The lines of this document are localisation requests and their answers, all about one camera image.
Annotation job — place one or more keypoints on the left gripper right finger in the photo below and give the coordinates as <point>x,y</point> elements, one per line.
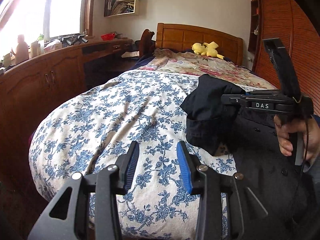
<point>247,214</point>

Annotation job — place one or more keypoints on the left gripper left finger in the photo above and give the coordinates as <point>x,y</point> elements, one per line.
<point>67,214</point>

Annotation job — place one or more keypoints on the black double-breasted coat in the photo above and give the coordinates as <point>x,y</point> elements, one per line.
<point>271,156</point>

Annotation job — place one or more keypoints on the blue floral white bedspread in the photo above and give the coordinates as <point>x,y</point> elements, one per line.
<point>90,131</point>

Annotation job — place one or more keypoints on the wooden louvered wardrobe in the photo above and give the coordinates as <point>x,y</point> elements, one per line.
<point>286,20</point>

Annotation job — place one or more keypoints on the yellow plush toy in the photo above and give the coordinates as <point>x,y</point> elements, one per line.
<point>207,49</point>

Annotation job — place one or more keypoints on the wooden desk cabinet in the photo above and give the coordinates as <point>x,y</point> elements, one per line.
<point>31,90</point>

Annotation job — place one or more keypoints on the wooden headboard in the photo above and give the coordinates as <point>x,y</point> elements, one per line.
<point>180,37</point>

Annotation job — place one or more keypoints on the pink floral quilt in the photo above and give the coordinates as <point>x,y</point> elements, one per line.
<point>166,60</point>

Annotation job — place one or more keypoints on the wooden chair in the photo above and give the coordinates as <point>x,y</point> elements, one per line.
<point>146,44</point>

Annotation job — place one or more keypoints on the white bottles on sill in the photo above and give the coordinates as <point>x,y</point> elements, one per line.
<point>21,53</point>

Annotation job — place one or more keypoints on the black device on desk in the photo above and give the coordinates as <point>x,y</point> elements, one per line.
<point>70,40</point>

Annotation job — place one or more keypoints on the window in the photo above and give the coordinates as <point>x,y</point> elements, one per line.
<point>39,18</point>

